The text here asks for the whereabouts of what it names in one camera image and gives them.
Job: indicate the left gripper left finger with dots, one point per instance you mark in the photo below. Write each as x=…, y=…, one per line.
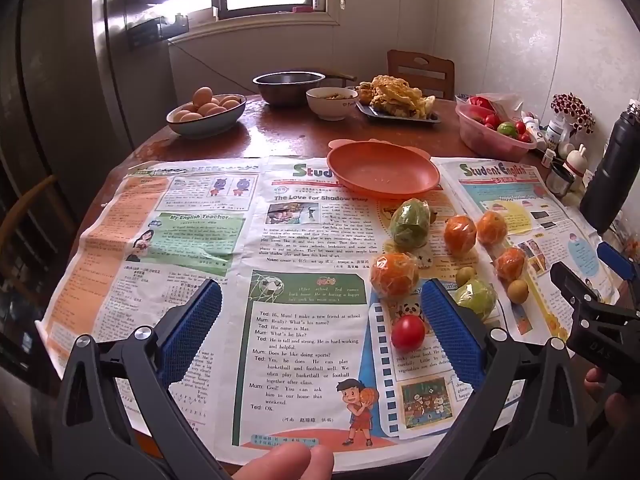
x=92, y=437

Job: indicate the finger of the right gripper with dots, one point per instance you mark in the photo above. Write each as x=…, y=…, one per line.
x=624, y=267
x=582, y=292

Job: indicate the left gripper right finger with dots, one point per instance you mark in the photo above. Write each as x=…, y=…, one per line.
x=522, y=420

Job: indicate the small yellow longan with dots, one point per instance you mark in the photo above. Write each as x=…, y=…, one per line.
x=465, y=274
x=517, y=291

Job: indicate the orange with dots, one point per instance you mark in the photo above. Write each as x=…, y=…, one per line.
x=491, y=229
x=509, y=265
x=394, y=275
x=460, y=235

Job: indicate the red cherry tomato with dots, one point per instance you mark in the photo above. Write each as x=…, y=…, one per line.
x=408, y=333

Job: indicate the green fruit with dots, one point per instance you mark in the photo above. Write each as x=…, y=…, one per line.
x=478, y=296
x=410, y=224

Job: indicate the person's right hand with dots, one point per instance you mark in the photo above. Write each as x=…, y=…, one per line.
x=617, y=412

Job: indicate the person's left hand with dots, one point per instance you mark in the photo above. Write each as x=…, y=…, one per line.
x=290, y=461

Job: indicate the right Student English newspaper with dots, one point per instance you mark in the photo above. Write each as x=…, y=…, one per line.
x=542, y=228

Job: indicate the black thermos bottle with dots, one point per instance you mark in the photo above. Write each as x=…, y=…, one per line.
x=609, y=187

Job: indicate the small metal cup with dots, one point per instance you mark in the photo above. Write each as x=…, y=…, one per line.
x=559, y=180

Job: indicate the white rabbit figurine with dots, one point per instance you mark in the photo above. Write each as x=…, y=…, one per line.
x=576, y=162

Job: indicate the white medicine bottle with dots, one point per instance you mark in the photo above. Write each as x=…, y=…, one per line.
x=554, y=132

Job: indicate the decorative flower bunch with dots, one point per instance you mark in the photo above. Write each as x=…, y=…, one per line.
x=575, y=112

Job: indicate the left newspaper sheet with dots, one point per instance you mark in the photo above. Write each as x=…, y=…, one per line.
x=301, y=350

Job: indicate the pink plastic basin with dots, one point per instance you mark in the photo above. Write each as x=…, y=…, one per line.
x=492, y=134

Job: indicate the wooden chair left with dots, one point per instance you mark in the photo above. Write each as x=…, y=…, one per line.
x=37, y=231

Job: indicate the wooden chair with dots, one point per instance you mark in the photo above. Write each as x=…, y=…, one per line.
x=429, y=73
x=37, y=231

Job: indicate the white plastic bag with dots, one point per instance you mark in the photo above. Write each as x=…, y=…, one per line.
x=510, y=103

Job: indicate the metal tray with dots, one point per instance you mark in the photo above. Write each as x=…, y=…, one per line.
x=370, y=112

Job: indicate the orange plastic plate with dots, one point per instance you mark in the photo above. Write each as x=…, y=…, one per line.
x=381, y=169

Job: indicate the pile of fried food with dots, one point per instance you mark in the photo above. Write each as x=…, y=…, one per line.
x=395, y=96

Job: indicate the bowl of eggs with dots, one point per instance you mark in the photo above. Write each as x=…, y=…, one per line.
x=207, y=114

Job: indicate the white ceramic bowl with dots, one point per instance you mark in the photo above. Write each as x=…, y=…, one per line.
x=331, y=103

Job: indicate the stainless steel bowl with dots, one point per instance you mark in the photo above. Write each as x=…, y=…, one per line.
x=287, y=88

